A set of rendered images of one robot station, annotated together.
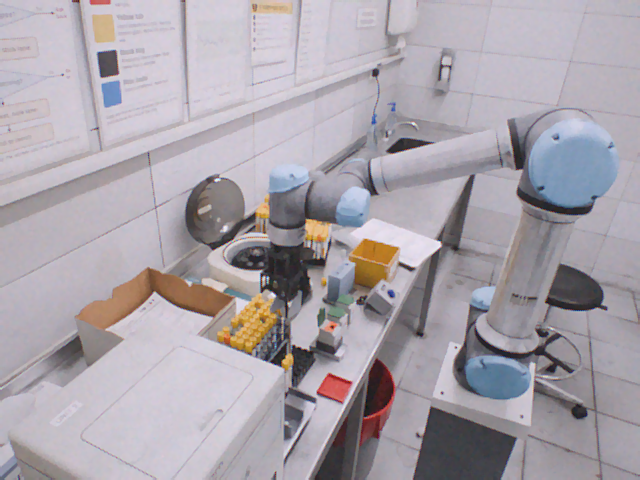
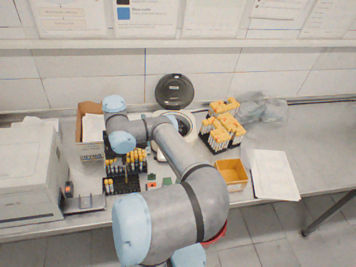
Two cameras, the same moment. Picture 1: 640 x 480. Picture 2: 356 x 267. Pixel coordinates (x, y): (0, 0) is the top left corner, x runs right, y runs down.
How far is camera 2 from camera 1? 83 cm
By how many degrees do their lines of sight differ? 42
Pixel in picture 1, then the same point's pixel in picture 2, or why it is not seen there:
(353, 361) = not seen: hidden behind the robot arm
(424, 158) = (165, 145)
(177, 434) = not seen: outside the picture
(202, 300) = not seen: hidden behind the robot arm
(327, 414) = (109, 215)
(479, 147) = (177, 166)
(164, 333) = (44, 133)
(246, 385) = (26, 175)
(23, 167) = (69, 35)
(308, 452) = (84, 220)
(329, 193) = (112, 126)
